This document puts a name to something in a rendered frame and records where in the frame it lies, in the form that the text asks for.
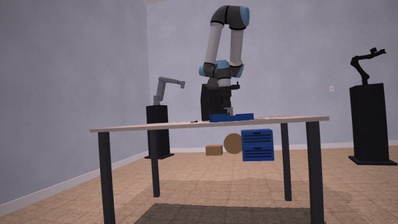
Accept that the blue rack of bins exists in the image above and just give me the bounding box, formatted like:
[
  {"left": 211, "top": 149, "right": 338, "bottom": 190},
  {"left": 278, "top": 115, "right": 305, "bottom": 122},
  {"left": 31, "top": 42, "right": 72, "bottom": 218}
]
[{"left": 209, "top": 113, "right": 254, "bottom": 122}]

